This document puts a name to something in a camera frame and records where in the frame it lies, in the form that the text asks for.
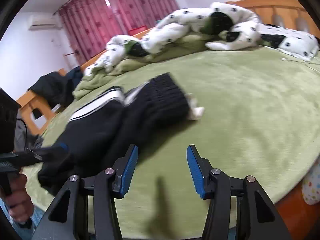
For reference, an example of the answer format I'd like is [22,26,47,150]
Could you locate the white flower print quilt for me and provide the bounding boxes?
[84,2,319,76]

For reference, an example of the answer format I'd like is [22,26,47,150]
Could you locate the red chair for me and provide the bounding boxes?
[128,25,148,36]

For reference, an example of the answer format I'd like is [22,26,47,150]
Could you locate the green fleece bed sheet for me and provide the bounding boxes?
[22,45,320,240]

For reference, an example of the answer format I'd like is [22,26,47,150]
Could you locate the grey denim jeans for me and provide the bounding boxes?
[14,112,43,152]

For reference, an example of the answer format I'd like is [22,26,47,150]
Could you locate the black pants white stripe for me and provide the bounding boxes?
[38,73,204,195]

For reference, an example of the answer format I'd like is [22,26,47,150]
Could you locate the white air conditioner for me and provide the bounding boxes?
[28,14,62,30]

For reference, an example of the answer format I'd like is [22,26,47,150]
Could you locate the wooden bed frame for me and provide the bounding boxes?
[16,0,320,235]

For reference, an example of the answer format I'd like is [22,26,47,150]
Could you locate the pink striped curtain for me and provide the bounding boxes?
[58,0,179,64]

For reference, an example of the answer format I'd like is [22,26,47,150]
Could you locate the wooden coat rack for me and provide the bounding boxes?
[63,51,79,68]

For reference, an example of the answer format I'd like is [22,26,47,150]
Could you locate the colourful dotted bed skirt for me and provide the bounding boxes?
[302,160,320,205]

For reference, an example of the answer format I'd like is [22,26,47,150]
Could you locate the black jacket on footboard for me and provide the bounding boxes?
[28,72,74,109]

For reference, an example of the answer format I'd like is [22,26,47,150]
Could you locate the person's left hand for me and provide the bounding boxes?
[1,174,34,223]

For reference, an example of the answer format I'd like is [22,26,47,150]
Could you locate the navy blue garment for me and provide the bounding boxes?
[66,66,83,91]

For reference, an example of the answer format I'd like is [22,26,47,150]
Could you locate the green fleece blanket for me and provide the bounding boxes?
[73,32,212,100]

